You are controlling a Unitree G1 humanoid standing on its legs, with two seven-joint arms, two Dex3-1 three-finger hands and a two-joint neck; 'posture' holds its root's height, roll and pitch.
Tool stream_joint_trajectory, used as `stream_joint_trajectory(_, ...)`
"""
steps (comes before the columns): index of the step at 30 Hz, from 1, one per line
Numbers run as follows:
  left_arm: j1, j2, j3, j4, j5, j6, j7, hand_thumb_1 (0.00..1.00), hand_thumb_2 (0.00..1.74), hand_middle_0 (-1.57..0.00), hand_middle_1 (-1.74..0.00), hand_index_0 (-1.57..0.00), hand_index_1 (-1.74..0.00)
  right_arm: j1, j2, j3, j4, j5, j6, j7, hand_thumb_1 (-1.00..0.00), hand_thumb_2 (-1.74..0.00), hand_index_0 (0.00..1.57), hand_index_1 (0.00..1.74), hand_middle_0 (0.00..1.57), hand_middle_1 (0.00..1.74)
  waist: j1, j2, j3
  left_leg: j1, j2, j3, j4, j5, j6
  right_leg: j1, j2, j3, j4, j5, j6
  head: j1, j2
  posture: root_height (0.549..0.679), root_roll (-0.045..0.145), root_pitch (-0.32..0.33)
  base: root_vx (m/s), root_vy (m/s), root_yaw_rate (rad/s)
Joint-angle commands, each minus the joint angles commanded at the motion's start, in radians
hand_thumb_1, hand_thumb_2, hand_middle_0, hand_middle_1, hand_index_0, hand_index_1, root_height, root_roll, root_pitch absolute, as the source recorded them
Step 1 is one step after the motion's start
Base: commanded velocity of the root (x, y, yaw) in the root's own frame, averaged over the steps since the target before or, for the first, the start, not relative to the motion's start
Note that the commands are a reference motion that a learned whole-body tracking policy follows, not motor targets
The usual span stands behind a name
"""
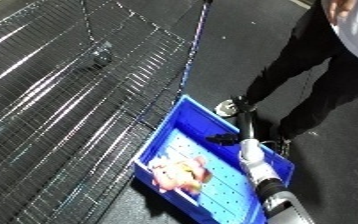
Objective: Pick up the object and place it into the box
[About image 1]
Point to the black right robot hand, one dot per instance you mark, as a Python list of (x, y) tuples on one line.
[(245, 128)]

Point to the pink soft toy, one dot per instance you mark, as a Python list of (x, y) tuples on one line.
[(180, 173)]

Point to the pale right robot arm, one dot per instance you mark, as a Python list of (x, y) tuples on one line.
[(265, 176)]

